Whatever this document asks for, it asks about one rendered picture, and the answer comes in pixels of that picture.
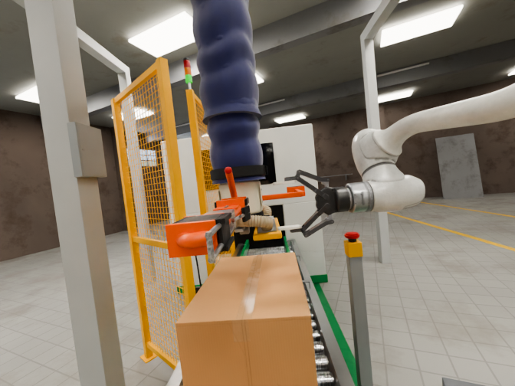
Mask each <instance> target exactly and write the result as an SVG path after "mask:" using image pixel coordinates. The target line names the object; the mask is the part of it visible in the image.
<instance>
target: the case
mask: <svg viewBox="0 0 515 386"><path fill-rule="evenodd" d="M175 327H176V333H177V339H178V346H179V357H180V363H181V369H182V381H183V386H318V383H317V368H316V359H315V351H314V343H313V329H312V320H311V314H310V309H309V306H308V302H307V297H306V294H305V291H304V288H303V282H302V279H301V275H300V270H299V267H298V263H297V258H296V255H295V253H294V252H292V253H282V254H264V255H254V256H244V257H226V258H221V259H220V260H219V262H218V264H217V265H216V266H215V268H214V270H213V271H212V272H211V273H210V275H209V276H208V278H207V280H206V281H205V282H204V283H203V285H202V287H201V288H200V289H199V291H198V292H197V293H196V295H195V296H194V298H193V299H192V301H191V302H190V303H189V305H188V306H187V308H186V309H185V311H184V312H183V314H182V315H181V316H180V317H179V319H178V321H177V322H176V324H175Z"/></svg>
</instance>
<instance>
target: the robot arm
mask: <svg viewBox="0 0 515 386"><path fill-rule="evenodd" d="M512 118H515V83H514V84H512V85H510V86H508V87H505V88H503V89H501V90H497V91H494V92H492V93H488V94H484V95H482V96H476V97H473V98H470V99H467V100H462V101H458V102H455V103H450V104H447V105H444V106H438V107H435V108H432V109H429V110H423V111H421V112H417V113H413V114H412V115H409V116H407V117H405V118H403V119H400V120H399V121H398V122H396V123H394V124H393V125H391V126H390V127H389V128H387V129H384V130H381V129H363V130H361V131H360V132H358V133H357V134H356V135H355V136H354V138H353V142H352V154H353V159H354V162H355V164H356V168H357V170H358V172H359V174H360V175H361V177H362V182H355V183H349V184H346V186H342V187H335V188H330V187H329V181H330V179H329V178H321V177H319V176H317V175H313V174H310V173H309V172H305V171H302V170H300V169H299V170H297V172H296V175H295V176H291V177H286V178H284V182H273V185H281V184H288V183H295V182H297V181H298V182H299V183H301V184H302V185H304V186H306V187H307V188H309V189H310V190H311V191H313V192H315V193H316V196H315V200H316V207H317V210H316V211H315V213H314V214H313V215H312V216H311V217H310V218H309V219H308V220H307V221H306V222H305V223H304V224H303V225H302V226H301V225H300V224H295V225H288V226H280V227H277V229H278V230H279V231H285V230H290V232H291V233H295V232H302V234H303V236H304V237H309V236H310V235H311V234H314V233H315V232H317V231H318V230H320V229H321V228H323V227H325V226H327V225H328V224H333V223H334V220H333V218H332V214H333V213H336V212H344V211H349V212H351V213H356V212H369V211H376V212H393V211H401V210H405V209H408V208H413V207H415V206H417V205H418V204H419V203H421V202H422V200H423V199H424V197H425V185H424V183H423V181H422V180H421V179H419V178H416V177H414V176H411V175H404V174H403V173H402V172H401V171H399V169H398V168H397V167H396V165H395V163H396V162H397V159H398V157H399V155H400V154H401V153H402V144H403V143H404V141H405V140H406V139H407V138H409V137H410V136H413V135H414V134H416V133H420V132H427V131H433V130H439V129H450V128H457V127H462V126H474V125H480V124H485V123H495V122H499V121H503V120H507V119H512ZM300 175H302V176H305V177H308V178H311V179H313V180H316V181H319V182H321V184H322V185H324V186H325V187H324V188H322V189H321V190H319V189H318V188H316V187H314V186H313V185H311V184H310V183H309V182H307V181H305V180H304V179H302V178H301V177H300ZM322 213H325V214H327V217H326V218H325V220H323V221H321V222H320V223H318V224H316V225H315V226H313V227H312V228H310V229H309V230H307V231H306V229H307V228H308V227H309V226H310V225H311V224H312V223H313V222H314V221H315V220H316V219H317V218H318V217H319V216H320V215H321V214H322Z"/></svg>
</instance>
